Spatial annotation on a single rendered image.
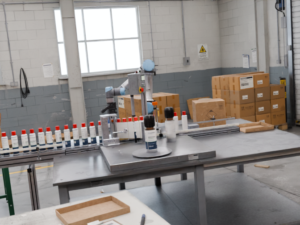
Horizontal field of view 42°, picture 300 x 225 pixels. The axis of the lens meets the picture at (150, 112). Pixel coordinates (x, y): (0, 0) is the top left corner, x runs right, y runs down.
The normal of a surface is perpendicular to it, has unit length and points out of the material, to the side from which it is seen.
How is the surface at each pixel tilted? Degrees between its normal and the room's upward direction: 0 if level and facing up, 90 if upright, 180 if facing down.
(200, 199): 90
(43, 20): 90
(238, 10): 90
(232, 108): 89
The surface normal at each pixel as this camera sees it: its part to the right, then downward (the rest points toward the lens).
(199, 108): 0.04, 0.14
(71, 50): 0.40, 0.09
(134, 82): -0.37, 0.16
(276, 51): -0.91, 0.13
